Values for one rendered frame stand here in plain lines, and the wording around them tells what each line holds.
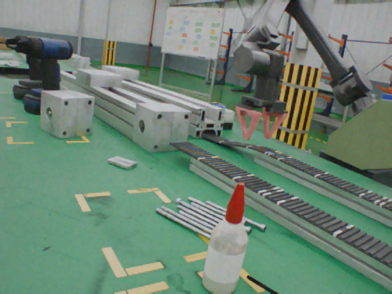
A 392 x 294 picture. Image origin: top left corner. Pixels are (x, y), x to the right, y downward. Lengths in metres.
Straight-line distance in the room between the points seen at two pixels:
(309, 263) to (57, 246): 0.31
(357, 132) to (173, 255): 0.71
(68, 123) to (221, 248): 0.56
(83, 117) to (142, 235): 0.45
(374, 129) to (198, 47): 5.86
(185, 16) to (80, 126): 6.24
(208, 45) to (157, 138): 5.80
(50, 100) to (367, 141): 0.82
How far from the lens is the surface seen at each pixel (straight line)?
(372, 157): 0.99
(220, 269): 0.33
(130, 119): 0.81
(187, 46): 6.82
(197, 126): 0.91
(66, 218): 0.45
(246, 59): 0.71
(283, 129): 4.12
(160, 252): 0.40
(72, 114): 0.79
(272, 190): 0.54
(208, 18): 6.58
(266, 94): 0.76
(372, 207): 0.64
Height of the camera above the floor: 1.01
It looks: 16 degrees down
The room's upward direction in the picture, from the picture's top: 9 degrees clockwise
